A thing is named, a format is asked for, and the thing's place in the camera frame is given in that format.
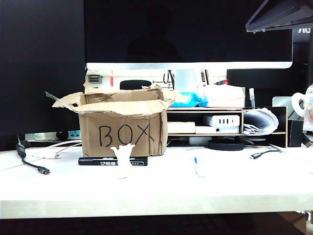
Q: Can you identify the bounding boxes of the white cat doll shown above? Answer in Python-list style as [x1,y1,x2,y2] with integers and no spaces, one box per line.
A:
[110,143,136,179]

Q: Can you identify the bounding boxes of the dark monitor screen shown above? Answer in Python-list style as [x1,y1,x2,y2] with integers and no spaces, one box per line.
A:
[0,0,85,151]

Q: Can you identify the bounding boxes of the black marker pen box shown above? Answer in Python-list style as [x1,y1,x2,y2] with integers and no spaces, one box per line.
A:
[78,156,149,166]

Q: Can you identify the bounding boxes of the black and wood desk shelf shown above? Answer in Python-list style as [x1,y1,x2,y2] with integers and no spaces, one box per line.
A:
[166,106,288,149]

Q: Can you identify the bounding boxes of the large silver-edged monitor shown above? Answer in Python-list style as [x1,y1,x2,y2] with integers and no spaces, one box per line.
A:
[83,0,293,93]

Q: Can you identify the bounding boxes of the white adapter cable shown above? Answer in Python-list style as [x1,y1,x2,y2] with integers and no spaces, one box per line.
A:
[31,140,83,159]

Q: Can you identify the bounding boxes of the small black box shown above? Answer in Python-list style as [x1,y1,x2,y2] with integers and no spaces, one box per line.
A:
[287,119,305,147]

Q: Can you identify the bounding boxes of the cream cardboard box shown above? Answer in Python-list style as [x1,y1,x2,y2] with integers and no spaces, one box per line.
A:
[167,121,196,134]

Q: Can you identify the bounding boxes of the black HDMI cable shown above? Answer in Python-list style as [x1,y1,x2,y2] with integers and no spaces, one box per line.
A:
[15,134,51,176]

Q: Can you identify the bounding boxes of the rolled paper bundle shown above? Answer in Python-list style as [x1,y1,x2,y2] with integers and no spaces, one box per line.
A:
[243,109,279,137]

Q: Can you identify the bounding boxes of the brown carton under table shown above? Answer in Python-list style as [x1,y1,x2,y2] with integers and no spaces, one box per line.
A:
[278,211,309,233]

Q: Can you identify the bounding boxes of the black plug on strip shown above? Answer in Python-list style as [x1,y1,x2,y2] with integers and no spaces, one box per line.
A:
[55,130,69,141]

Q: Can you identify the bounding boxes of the flat white box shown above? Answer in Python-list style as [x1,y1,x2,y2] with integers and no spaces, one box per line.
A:
[195,126,240,134]

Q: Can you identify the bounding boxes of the black office chair back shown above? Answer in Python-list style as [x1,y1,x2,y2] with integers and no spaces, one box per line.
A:
[119,79,152,91]

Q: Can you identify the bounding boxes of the white round doll blue mark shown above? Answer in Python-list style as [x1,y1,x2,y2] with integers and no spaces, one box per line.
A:
[193,156,206,178]

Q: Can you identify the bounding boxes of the black round stand base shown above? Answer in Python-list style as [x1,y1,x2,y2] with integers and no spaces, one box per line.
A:
[207,140,245,151]

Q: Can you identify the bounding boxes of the blue plastic packet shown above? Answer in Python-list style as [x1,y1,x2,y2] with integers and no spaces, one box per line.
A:
[170,92,208,108]

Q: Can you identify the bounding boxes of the silver metal panel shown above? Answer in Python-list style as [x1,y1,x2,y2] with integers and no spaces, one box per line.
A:
[272,96,294,118]

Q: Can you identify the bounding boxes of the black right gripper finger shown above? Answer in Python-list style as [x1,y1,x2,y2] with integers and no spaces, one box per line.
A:
[246,10,313,33]
[246,0,313,26]

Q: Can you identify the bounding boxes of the pink tissue pack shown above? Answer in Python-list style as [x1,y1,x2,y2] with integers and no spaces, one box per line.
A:
[202,84,246,108]

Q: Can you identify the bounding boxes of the black AOC monitor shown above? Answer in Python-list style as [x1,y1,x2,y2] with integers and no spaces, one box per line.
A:
[292,24,313,108]

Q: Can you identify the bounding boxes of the white multi-port charger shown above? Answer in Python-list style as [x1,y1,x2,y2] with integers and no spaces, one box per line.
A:
[211,115,241,128]

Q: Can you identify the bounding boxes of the black USB cable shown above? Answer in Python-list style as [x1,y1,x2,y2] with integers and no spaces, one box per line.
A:
[249,149,281,160]

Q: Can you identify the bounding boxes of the white power strip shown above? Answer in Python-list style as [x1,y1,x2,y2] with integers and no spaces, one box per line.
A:
[24,130,81,142]

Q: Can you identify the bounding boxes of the small white box under shelf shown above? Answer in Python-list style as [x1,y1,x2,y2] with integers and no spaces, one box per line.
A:
[188,136,212,145]

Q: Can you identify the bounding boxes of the clear plastic bag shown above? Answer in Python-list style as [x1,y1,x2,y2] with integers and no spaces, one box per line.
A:
[304,83,313,133]

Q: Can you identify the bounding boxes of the cardboard box marked BOX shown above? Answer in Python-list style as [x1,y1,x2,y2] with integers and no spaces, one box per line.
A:
[44,84,188,158]

